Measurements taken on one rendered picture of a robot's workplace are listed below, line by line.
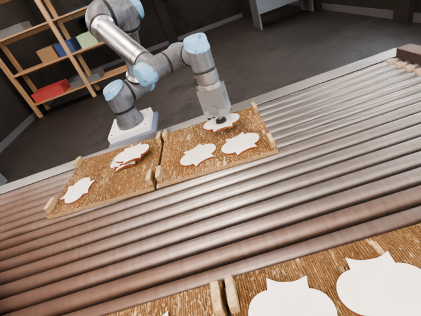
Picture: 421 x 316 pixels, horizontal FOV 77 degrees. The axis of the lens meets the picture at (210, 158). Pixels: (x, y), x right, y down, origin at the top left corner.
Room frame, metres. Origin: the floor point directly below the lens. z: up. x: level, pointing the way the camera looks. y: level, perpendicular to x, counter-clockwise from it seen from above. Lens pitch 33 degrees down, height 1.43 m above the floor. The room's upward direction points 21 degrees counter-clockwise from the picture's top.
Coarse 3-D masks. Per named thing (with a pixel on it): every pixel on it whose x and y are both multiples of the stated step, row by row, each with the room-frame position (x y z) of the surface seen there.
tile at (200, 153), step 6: (210, 144) 0.82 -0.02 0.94; (192, 150) 0.83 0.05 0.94; (198, 150) 0.81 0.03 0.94; (204, 150) 0.80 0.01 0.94; (210, 150) 0.78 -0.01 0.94; (186, 156) 0.81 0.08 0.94; (192, 156) 0.79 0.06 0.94; (198, 156) 0.78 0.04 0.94; (204, 156) 0.76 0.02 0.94; (210, 156) 0.75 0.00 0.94; (180, 162) 0.78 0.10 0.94; (186, 162) 0.77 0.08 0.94; (192, 162) 0.75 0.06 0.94; (198, 162) 0.74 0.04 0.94
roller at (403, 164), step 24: (384, 168) 0.45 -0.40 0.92; (408, 168) 0.43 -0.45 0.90; (312, 192) 0.46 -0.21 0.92; (336, 192) 0.45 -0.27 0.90; (216, 216) 0.51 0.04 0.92; (240, 216) 0.48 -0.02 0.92; (144, 240) 0.52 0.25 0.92; (168, 240) 0.49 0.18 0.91; (72, 264) 0.53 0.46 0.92; (96, 264) 0.51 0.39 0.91; (0, 288) 0.55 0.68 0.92; (24, 288) 0.52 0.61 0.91
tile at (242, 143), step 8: (240, 136) 0.80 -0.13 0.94; (248, 136) 0.78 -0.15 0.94; (256, 136) 0.76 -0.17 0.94; (224, 144) 0.79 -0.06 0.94; (232, 144) 0.77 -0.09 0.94; (240, 144) 0.75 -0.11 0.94; (248, 144) 0.73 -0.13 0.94; (224, 152) 0.74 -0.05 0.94; (232, 152) 0.72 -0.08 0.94; (240, 152) 0.71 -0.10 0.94
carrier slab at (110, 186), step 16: (160, 144) 0.98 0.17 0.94; (96, 160) 1.07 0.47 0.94; (112, 160) 1.01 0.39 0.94; (144, 160) 0.91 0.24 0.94; (80, 176) 0.98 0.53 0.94; (96, 176) 0.93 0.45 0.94; (112, 176) 0.88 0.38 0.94; (128, 176) 0.84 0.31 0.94; (144, 176) 0.80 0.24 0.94; (64, 192) 0.90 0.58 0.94; (96, 192) 0.81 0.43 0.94; (112, 192) 0.77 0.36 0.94; (128, 192) 0.74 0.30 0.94; (144, 192) 0.72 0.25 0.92; (64, 208) 0.79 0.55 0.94; (80, 208) 0.76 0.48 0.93
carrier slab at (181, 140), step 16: (240, 112) 0.99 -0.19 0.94; (256, 112) 0.94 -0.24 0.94; (192, 128) 1.02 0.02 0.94; (240, 128) 0.87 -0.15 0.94; (256, 128) 0.83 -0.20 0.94; (176, 144) 0.93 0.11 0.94; (192, 144) 0.89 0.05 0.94; (256, 144) 0.73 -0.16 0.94; (176, 160) 0.82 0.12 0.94; (208, 160) 0.75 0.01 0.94; (224, 160) 0.71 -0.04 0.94; (240, 160) 0.68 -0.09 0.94; (176, 176) 0.72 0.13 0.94; (192, 176) 0.70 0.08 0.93
